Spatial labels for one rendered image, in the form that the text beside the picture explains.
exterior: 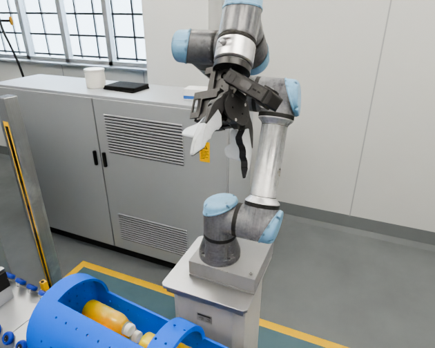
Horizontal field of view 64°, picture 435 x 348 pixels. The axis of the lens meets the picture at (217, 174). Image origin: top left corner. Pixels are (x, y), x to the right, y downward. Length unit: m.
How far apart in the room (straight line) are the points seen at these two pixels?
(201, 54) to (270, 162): 0.45
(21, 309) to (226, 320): 0.85
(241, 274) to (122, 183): 1.82
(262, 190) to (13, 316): 1.11
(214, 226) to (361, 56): 2.39
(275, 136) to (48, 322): 0.88
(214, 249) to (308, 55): 2.39
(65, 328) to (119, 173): 1.83
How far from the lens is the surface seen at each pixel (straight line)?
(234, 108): 0.63
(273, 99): 0.59
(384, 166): 3.51
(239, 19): 0.69
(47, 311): 1.23
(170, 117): 2.40
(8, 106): 1.68
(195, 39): 0.83
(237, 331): 1.34
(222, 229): 1.17
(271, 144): 1.12
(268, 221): 1.12
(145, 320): 1.32
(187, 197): 2.59
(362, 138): 3.42
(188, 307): 1.34
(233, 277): 1.24
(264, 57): 0.80
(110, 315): 1.27
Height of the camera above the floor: 2.03
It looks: 26 degrees down
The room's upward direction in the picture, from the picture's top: straight up
